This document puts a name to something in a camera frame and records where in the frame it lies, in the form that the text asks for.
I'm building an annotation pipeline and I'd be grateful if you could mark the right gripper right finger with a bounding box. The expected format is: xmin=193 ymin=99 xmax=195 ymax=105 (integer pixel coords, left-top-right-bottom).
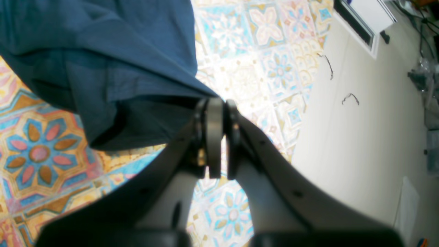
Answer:
xmin=225 ymin=100 xmax=403 ymax=247

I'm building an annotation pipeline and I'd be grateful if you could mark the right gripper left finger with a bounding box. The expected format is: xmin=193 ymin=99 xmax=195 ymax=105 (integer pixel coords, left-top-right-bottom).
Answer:
xmin=36 ymin=97 xmax=224 ymax=247

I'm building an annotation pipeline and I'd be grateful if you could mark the dark navy t-shirt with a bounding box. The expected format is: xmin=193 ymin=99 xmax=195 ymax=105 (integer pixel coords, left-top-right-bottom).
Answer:
xmin=0 ymin=0 xmax=218 ymax=151

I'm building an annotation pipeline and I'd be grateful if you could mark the white wall outlet box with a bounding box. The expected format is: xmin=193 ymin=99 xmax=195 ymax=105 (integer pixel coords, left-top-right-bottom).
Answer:
xmin=334 ymin=0 xmax=397 ymax=58

